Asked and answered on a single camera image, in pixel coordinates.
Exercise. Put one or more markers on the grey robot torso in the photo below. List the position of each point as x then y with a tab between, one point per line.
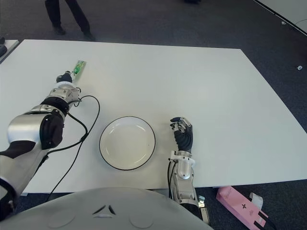
100	210

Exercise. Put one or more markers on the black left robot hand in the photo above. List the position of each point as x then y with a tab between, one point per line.
64	77

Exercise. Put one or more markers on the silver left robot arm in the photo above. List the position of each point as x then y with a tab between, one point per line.
31	134

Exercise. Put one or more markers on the green white toothpaste tube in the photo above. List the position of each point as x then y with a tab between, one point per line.
79	67

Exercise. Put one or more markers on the white plate with black rim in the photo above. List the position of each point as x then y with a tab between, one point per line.
127	143

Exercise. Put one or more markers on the pink cardboard box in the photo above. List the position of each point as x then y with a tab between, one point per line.
239	203

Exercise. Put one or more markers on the black game controller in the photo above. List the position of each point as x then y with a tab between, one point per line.
3	50

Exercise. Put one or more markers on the white side table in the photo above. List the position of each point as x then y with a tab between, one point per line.
10	46

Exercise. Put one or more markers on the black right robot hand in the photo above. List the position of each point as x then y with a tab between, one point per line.
183	139

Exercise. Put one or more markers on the white background table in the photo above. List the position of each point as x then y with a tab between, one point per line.
285	12

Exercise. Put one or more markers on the person legs dark trousers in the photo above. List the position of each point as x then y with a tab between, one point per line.
55	14

